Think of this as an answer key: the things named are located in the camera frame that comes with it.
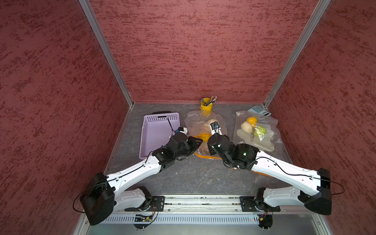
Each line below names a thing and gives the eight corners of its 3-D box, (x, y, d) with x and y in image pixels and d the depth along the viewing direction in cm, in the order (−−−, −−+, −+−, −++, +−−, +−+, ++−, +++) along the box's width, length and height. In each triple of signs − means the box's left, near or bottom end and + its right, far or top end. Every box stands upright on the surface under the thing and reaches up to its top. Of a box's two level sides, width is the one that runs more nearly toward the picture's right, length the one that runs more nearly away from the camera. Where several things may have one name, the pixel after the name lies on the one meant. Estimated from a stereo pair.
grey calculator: (247, 111, 118) (248, 108, 116) (249, 105, 122) (250, 103, 120) (269, 117, 114) (271, 115, 112) (270, 112, 117) (271, 110, 115)
